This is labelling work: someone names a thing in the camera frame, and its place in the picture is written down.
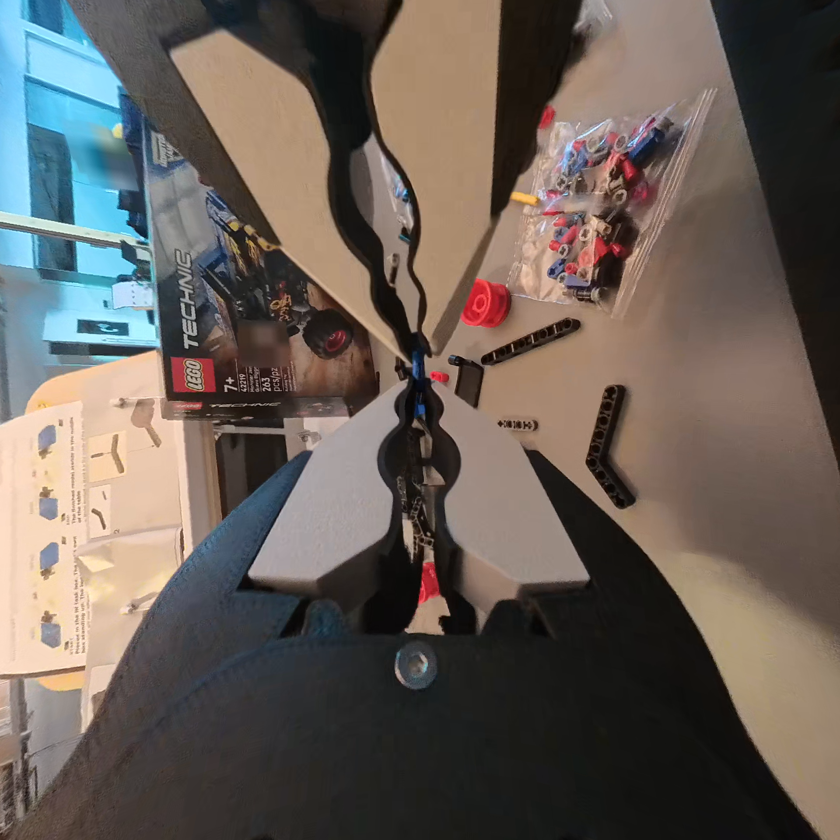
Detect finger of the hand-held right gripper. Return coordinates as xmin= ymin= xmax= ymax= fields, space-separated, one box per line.
xmin=168 ymin=29 xmax=429 ymax=362
xmin=369 ymin=0 xmax=504 ymax=357

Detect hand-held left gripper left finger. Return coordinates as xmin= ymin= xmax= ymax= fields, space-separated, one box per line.
xmin=248 ymin=384 xmax=421 ymax=634

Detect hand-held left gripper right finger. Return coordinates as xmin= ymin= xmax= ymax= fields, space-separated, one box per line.
xmin=423 ymin=381 xmax=590 ymax=634

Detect clear bag of small pins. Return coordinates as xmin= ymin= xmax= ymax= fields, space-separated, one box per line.
xmin=508 ymin=88 xmax=719 ymax=321

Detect grey desk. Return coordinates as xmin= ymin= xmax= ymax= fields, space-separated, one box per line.
xmin=348 ymin=0 xmax=840 ymax=840

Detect large black angled beam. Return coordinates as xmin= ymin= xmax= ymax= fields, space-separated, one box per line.
xmin=585 ymin=383 xmax=637 ymax=510

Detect black panel piece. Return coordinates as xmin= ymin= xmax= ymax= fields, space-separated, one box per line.
xmin=449 ymin=356 xmax=486 ymax=408

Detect toy truck set box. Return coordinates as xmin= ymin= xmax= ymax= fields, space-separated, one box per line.
xmin=141 ymin=115 xmax=383 ymax=422

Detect red wheel hub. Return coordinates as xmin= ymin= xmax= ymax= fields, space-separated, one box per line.
xmin=461 ymin=278 xmax=512 ymax=328

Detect long black straight beam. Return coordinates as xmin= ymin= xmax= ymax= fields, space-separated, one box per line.
xmin=480 ymin=318 xmax=582 ymax=367

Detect white book holder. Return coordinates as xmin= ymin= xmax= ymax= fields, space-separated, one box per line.
xmin=26 ymin=351 xmax=224 ymax=723

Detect open instruction booklet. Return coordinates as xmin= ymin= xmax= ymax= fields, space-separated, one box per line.
xmin=0 ymin=400 xmax=185 ymax=678

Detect dark perforated mat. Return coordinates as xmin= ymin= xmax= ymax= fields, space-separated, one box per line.
xmin=712 ymin=0 xmax=840 ymax=460

